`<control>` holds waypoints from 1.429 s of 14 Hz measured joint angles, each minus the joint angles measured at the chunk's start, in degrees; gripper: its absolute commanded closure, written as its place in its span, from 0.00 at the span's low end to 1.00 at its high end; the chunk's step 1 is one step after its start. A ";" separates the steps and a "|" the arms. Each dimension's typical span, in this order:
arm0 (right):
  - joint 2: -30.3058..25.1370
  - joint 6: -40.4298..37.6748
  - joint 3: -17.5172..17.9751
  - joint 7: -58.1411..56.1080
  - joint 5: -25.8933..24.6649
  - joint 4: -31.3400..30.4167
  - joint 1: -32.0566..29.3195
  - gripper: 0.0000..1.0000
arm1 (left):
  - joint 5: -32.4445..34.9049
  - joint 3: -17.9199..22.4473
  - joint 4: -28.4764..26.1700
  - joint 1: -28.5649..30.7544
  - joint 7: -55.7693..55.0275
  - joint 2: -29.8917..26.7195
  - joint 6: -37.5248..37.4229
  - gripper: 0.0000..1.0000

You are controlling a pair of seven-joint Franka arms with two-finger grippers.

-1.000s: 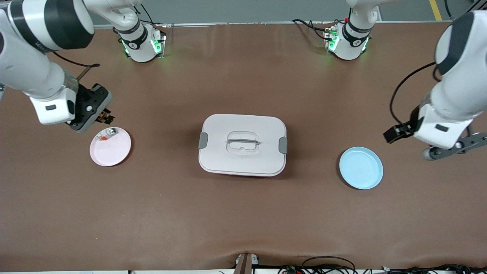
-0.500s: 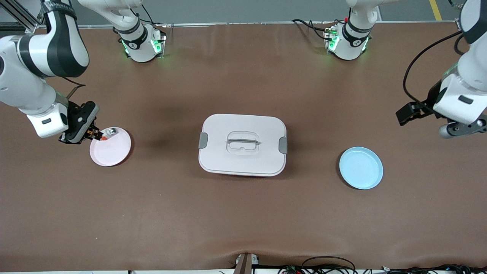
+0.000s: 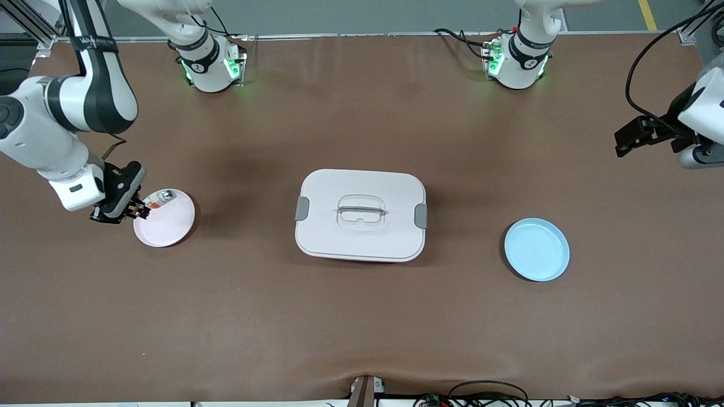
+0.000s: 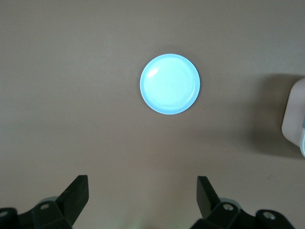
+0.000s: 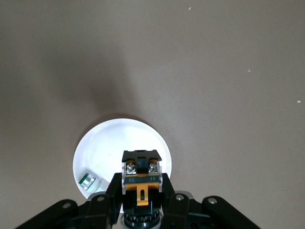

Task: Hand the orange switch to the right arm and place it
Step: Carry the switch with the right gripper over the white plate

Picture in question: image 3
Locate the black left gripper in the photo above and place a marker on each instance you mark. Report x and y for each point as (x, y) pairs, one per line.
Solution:
(663, 127)

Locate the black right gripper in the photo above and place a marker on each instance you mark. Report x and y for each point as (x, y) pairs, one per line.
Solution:
(121, 189)

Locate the orange and black push-button switch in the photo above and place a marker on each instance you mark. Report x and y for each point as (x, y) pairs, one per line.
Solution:
(142, 212)

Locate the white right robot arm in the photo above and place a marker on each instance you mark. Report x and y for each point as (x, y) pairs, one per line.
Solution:
(62, 102)

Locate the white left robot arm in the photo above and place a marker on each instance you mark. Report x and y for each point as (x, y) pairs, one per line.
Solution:
(523, 62)

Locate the pink plate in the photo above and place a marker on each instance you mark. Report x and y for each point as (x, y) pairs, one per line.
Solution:
(167, 229)

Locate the light blue plate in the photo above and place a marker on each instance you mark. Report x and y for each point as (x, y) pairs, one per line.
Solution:
(537, 251)

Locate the grey box latch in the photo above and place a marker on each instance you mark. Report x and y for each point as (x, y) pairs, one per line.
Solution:
(302, 208)
(421, 216)

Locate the white lidded storage box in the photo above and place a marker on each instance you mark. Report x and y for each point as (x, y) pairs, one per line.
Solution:
(362, 237)

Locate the clear switch with silver button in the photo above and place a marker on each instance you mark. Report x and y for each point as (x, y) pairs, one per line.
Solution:
(166, 195)

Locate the aluminium frame profile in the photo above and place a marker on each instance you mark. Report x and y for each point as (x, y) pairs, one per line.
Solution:
(45, 42)
(687, 35)

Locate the silver table edge rail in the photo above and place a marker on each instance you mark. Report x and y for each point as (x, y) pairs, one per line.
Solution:
(367, 35)

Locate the camera stand post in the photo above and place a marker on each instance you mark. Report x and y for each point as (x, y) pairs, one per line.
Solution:
(365, 393)

